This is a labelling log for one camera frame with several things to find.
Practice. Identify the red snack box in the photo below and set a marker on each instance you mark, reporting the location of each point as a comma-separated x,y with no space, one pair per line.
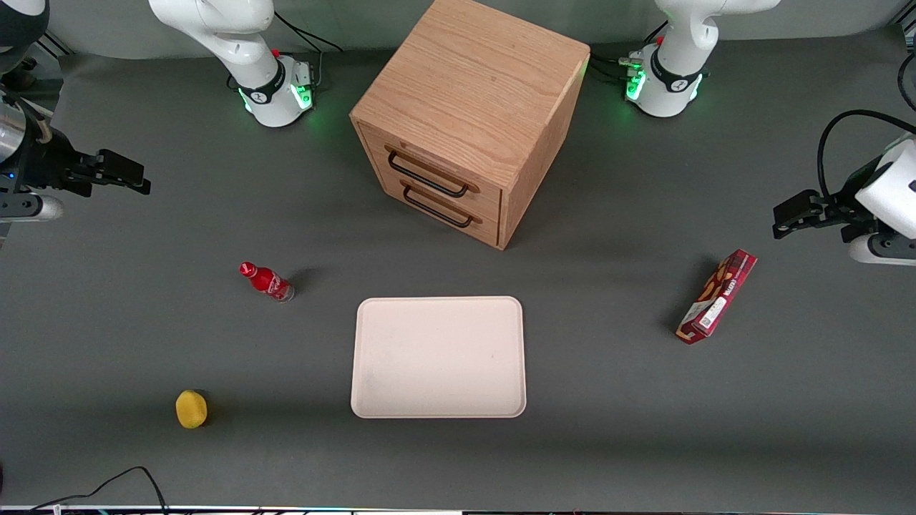
718,297

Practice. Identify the oak wooden drawer cabinet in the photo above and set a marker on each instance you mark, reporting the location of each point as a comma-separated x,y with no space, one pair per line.
472,79

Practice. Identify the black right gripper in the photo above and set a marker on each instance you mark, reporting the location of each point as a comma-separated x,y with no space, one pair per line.
44,163

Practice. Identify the small red soda bottle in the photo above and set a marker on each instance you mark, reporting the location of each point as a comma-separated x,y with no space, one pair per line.
266,281

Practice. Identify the aluminium frame rail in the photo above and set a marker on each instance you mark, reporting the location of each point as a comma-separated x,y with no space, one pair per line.
54,46

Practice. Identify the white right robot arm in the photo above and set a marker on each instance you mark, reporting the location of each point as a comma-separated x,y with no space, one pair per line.
250,64

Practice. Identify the wooden drawer with deep tray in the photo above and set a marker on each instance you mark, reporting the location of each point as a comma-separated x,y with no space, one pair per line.
429,166

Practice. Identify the beige plastic tray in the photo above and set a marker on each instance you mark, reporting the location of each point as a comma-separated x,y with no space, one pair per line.
438,357

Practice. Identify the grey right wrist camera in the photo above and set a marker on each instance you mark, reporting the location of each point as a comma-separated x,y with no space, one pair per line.
36,208

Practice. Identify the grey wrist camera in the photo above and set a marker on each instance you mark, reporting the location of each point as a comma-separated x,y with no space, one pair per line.
36,208
884,250

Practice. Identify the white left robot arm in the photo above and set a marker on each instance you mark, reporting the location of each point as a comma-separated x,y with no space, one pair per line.
673,71

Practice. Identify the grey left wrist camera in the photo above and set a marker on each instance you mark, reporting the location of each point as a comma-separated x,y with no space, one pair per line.
884,250

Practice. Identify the yellow round sponge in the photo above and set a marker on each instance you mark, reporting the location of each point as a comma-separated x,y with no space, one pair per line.
191,409

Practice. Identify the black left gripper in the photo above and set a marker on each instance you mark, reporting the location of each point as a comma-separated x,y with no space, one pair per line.
842,202

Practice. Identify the wooden drawer front panel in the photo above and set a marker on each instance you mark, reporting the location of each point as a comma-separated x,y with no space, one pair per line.
429,199

